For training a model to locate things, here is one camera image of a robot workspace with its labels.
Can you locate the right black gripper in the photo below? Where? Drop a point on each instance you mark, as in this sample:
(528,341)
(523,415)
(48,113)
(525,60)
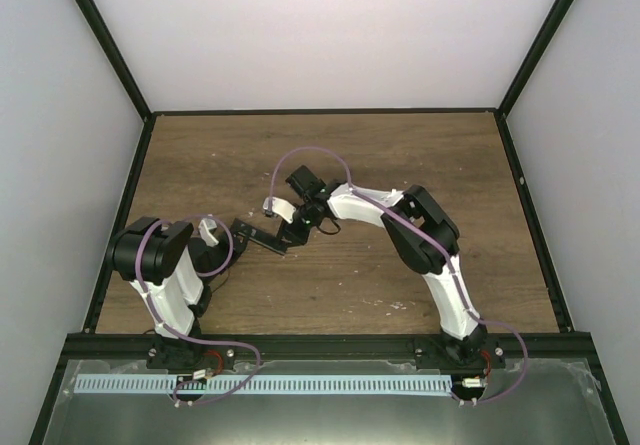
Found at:
(298,237)

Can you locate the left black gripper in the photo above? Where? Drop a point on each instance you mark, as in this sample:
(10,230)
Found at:
(232,245)

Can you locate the black remote control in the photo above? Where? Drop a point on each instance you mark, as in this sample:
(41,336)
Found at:
(245,232)

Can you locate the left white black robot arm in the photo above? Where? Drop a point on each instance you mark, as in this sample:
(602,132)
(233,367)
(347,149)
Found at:
(171,267)

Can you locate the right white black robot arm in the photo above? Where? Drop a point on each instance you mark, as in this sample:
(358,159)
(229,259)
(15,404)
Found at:
(423,235)

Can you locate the metal sheet front panel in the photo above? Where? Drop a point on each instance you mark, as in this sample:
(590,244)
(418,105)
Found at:
(548,402)

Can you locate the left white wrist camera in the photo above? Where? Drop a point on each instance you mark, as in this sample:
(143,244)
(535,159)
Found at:
(207,228)

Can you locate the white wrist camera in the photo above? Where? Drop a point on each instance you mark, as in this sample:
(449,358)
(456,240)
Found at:
(274,206)
(207,228)

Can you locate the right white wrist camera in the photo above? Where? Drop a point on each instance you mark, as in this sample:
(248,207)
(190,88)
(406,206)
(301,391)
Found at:
(274,206)

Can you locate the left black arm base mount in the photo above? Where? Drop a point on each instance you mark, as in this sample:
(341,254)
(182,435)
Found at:
(180,355)

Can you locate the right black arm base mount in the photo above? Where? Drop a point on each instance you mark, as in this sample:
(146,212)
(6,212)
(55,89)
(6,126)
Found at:
(449,352)

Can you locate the light blue slotted cable duct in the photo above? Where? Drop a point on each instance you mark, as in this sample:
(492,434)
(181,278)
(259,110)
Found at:
(410,385)

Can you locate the black aluminium frame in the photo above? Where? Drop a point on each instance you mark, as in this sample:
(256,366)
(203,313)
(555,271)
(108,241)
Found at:
(543,38)

